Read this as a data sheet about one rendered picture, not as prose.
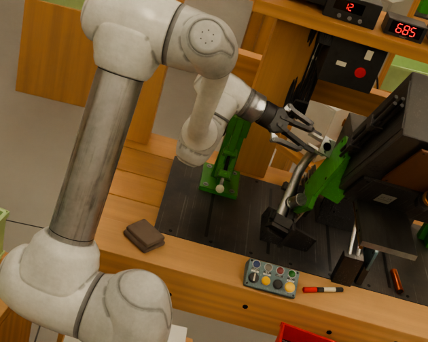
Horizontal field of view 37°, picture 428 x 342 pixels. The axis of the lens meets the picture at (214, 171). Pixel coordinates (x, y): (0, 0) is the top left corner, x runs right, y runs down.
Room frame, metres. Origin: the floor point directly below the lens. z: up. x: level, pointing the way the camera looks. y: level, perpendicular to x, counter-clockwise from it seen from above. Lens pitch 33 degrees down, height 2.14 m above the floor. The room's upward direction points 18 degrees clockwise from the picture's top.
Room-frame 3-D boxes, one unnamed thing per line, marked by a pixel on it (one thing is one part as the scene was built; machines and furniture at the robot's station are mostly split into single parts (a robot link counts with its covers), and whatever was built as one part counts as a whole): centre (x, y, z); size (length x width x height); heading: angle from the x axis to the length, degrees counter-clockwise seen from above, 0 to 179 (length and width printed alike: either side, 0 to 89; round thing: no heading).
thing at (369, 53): (1.92, -0.29, 1.42); 0.17 x 0.12 x 0.15; 94
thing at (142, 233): (1.42, 0.13, 0.91); 0.10 x 0.08 x 0.03; 55
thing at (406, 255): (1.63, -0.50, 1.11); 0.39 x 0.16 x 0.03; 4
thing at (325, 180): (1.66, -0.35, 1.17); 0.13 x 0.12 x 0.20; 94
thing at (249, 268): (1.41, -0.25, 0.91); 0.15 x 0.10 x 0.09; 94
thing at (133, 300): (0.99, 0.07, 1.05); 0.18 x 0.16 x 0.22; 85
